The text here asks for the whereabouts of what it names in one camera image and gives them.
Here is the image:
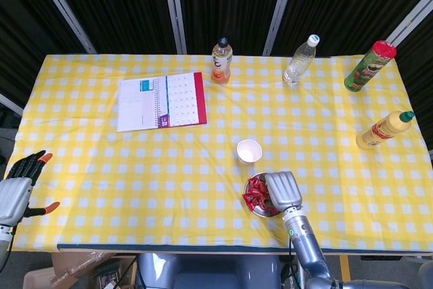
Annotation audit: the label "white paper cup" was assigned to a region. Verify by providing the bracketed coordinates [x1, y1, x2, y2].
[236, 139, 263, 164]

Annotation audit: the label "table with dark edge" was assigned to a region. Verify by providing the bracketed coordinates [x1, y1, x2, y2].
[57, 243, 433, 257]

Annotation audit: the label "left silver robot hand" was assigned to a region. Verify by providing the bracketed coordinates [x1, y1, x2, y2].
[0, 149, 61, 227]

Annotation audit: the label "round steel plate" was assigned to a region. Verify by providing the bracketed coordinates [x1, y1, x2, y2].
[244, 173, 283, 217]

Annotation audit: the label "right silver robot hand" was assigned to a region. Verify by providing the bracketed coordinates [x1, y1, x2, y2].
[263, 171, 303, 212]

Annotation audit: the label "yellow checkered tablecloth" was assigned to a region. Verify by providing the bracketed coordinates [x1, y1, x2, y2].
[15, 52, 433, 252]

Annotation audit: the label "yellow mustard bottle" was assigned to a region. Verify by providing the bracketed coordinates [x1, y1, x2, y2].
[355, 110, 415, 150]

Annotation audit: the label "clear water bottle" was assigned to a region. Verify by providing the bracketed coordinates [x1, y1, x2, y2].
[282, 34, 321, 87]

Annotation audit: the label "grey robot torso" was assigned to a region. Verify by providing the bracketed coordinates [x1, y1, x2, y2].
[137, 252, 281, 289]

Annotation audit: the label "dark printed carton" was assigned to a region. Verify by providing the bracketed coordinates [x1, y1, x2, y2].
[93, 257, 124, 289]

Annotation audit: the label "brown cardboard box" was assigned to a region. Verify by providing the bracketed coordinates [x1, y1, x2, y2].
[22, 251, 136, 289]

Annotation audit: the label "spiral desk calendar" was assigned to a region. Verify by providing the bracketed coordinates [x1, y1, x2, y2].
[116, 71, 208, 133]

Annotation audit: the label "white frame post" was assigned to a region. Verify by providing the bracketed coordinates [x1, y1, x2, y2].
[263, 0, 300, 56]
[28, 0, 97, 55]
[0, 92, 24, 116]
[160, 0, 188, 55]
[385, 0, 433, 46]

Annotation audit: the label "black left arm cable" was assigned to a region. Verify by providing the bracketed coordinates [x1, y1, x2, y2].
[0, 224, 18, 269]

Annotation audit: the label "green bottle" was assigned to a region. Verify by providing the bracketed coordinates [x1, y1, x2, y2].
[344, 40, 397, 93]

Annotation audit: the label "orange juice bottle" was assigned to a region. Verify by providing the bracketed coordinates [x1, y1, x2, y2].
[211, 36, 234, 84]

